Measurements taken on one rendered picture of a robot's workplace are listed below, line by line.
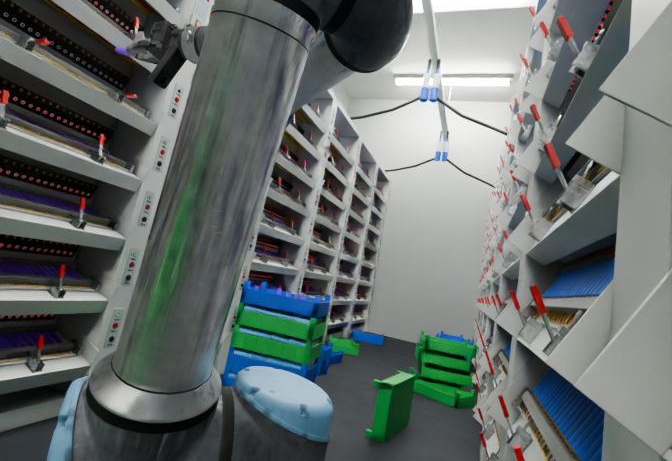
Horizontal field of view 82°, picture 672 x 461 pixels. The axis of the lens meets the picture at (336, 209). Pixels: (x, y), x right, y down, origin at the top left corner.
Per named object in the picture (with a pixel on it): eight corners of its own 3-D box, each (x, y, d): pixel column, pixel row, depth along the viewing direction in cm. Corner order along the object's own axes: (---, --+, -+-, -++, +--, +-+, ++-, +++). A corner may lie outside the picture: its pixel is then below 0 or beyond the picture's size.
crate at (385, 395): (408, 423, 168) (390, 417, 172) (415, 375, 172) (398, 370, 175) (384, 443, 142) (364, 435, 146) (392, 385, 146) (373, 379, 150)
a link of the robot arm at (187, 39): (212, 70, 103) (187, 48, 94) (198, 71, 104) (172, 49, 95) (221, 40, 104) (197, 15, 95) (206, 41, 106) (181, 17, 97)
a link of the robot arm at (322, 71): (468, -39, 46) (289, 99, 107) (379, -99, 41) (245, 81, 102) (447, 54, 45) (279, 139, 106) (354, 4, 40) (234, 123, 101)
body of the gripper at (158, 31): (171, 39, 110) (205, 37, 105) (163, 67, 108) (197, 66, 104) (150, 21, 103) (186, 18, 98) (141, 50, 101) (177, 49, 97)
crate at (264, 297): (327, 315, 158) (331, 295, 160) (315, 318, 139) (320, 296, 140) (259, 300, 165) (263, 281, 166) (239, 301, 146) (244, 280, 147)
